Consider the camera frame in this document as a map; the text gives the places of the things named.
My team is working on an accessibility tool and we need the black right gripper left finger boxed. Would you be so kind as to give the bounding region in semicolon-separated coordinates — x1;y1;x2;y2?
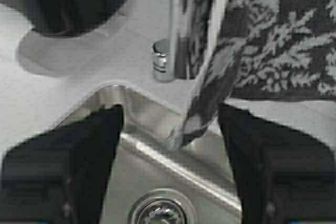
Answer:
1;105;123;223

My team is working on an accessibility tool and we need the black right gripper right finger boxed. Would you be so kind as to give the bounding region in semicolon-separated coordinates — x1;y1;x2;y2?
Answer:
218;104;335;223

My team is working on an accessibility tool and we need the black white floral cloth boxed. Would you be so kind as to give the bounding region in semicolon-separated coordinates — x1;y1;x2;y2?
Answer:
165;0;335;150

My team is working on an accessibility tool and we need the stainless steel double sink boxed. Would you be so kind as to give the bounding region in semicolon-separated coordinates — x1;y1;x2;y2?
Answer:
61;84;241;223

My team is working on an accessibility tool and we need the chrome sink drain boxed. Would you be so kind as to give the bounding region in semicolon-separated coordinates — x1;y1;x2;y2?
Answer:
128;187;199;223

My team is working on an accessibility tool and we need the chrome spring kitchen faucet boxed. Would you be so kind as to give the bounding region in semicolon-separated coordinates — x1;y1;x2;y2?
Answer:
169;0;212;80

